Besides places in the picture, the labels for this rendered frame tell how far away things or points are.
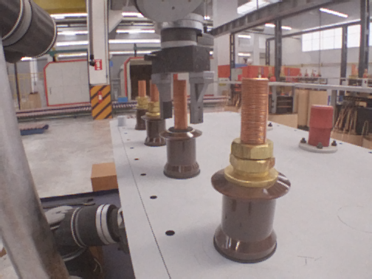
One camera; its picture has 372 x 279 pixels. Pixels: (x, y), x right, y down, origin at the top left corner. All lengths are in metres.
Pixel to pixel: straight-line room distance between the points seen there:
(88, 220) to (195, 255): 0.37
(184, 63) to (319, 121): 0.46
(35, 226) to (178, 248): 0.31
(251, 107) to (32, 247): 0.46
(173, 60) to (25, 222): 0.43
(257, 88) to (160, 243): 0.23
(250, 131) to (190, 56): 0.24
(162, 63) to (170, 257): 0.37
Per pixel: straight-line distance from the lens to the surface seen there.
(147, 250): 0.33
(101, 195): 1.59
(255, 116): 0.25
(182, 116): 0.50
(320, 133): 0.77
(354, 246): 0.37
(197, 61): 0.45
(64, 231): 0.66
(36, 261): 0.55
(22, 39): 0.67
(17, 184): 0.50
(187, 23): 0.47
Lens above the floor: 1.57
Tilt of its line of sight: 14 degrees down
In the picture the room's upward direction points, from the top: 1 degrees counter-clockwise
